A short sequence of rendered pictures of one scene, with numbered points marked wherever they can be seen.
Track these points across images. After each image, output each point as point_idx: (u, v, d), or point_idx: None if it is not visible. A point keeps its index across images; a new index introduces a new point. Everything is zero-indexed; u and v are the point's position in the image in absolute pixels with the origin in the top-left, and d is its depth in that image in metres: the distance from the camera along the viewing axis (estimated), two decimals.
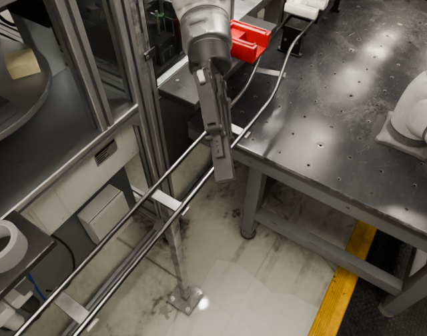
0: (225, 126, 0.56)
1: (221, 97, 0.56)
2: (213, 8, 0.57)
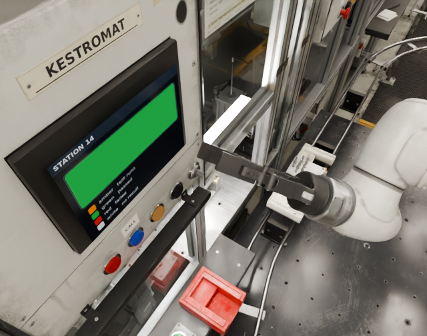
0: None
1: None
2: (339, 223, 0.62)
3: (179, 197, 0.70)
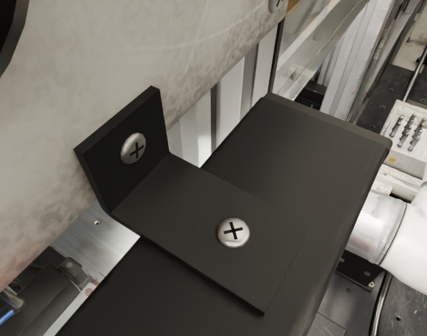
0: None
1: None
2: (389, 235, 0.40)
3: (61, 183, 0.05)
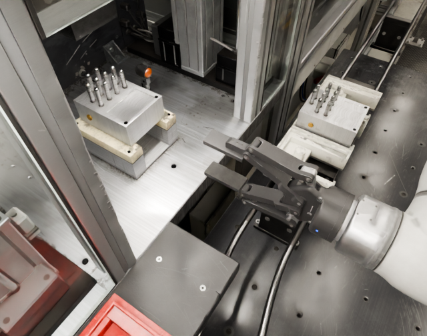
0: (251, 193, 0.55)
1: (279, 187, 0.48)
2: (385, 243, 0.41)
3: None
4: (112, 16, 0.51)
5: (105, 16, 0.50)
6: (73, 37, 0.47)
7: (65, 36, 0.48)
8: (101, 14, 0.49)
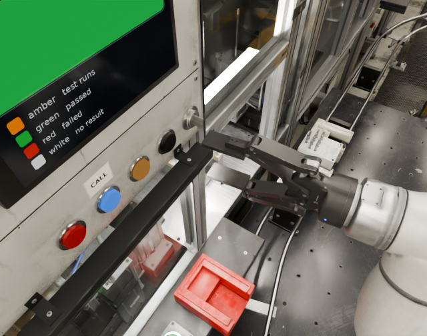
0: (256, 190, 0.55)
1: (283, 181, 0.48)
2: (393, 225, 0.42)
3: (171, 153, 0.53)
4: None
5: None
6: None
7: None
8: None
